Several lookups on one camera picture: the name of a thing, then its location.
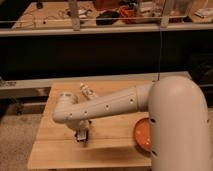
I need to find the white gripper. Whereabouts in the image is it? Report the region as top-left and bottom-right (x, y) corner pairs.
(69, 120), (92, 143)

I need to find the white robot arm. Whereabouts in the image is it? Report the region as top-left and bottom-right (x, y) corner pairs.
(53, 76), (213, 171)

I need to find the wooden board table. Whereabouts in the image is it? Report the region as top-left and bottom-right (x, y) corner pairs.
(28, 81), (151, 169)

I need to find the orange bowl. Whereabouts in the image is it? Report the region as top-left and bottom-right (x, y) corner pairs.
(134, 118), (151, 152)

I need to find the black object on shelf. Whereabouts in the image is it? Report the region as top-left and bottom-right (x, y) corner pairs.
(96, 11), (119, 25)

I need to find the orange object on shelf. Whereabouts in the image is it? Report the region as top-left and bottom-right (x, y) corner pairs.
(119, 5), (136, 24)

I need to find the grey metal rail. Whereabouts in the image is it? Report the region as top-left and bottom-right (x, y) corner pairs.
(0, 71), (190, 99)

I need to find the vertical black cable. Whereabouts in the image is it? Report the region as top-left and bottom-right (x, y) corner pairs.
(156, 27), (164, 83)

